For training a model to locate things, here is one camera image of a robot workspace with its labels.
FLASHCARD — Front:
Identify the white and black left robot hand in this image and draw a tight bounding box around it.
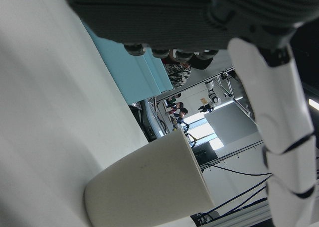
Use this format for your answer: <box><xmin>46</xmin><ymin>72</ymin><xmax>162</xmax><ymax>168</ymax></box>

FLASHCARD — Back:
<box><xmin>65</xmin><ymin>0</ymin><xmax>319</xmax><ymax>227</ymax></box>

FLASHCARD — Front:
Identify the small thick-walled white cup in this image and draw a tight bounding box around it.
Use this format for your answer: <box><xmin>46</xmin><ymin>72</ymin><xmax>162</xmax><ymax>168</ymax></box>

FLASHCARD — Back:
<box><xmin>83</xmin><ymin>129</ymin><xmax>215</xmax><ymax>227</ymax></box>

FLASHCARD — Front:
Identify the person in patterned shirt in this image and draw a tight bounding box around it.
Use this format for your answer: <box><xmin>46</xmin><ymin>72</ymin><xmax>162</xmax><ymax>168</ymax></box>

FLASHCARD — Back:
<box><xmin>160</xmin><ymin>55</ymin><xmax>193</xmax><ymax>90</ymax></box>

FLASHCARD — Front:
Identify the person with dark hair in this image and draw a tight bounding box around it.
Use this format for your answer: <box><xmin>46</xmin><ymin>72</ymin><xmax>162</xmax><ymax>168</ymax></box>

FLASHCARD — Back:
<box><xmin>174</xmin><ymin>107</ymin><xmax>189</xmax><ymax>124</ymax></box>

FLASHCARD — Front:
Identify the black monitor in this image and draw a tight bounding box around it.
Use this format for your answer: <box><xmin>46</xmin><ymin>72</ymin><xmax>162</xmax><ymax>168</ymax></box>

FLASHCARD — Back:
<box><xmin>192</xmin><ymin>141</ymin><xmax>218</xmax><ymax>164</ymax></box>

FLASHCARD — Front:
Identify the aluminium extrusion beam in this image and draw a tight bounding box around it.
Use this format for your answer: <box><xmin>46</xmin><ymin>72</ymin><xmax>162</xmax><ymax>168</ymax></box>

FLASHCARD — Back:
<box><xmin>199</xmin><ymin>199</ymin><xmax>272</xmax><ymax>224</ymax></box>

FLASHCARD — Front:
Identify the black cable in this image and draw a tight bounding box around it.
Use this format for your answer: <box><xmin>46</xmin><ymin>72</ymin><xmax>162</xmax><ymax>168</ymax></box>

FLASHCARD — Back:
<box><xmin>203</xmin><ymin>162</ymin><xmax>273</xmax><ymax>177</ymax></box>

